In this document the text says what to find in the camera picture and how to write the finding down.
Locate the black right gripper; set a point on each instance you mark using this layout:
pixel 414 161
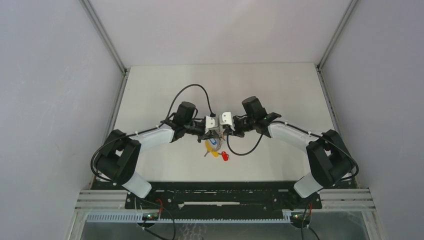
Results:
pixel 236 132

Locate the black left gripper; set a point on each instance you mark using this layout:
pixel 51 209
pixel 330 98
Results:
pixel 211 134

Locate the large keyring with yellow handle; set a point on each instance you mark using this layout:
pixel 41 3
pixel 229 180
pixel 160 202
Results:
pixel 213 150

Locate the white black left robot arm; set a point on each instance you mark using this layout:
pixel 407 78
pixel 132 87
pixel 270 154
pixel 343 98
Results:
pixel 116 160

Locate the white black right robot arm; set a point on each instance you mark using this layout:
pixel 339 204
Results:
pixel 328 157

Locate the blue key tag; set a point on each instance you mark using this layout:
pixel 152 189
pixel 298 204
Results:
pixel 213 141

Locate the red key tag right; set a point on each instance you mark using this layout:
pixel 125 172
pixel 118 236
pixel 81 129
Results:
pixel 224 156

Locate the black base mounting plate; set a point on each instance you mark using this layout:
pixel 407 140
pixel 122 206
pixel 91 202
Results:
pixel 225 199

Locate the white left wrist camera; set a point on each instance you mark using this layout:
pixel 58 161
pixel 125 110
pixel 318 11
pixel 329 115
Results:
pixel 211 123

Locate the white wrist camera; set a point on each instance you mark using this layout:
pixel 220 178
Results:
pixel 226 121
pixel 211 123

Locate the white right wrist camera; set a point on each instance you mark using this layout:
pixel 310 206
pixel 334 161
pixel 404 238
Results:
pixel 226 121

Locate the white cable duct strip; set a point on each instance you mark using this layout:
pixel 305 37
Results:
pixel 132 217

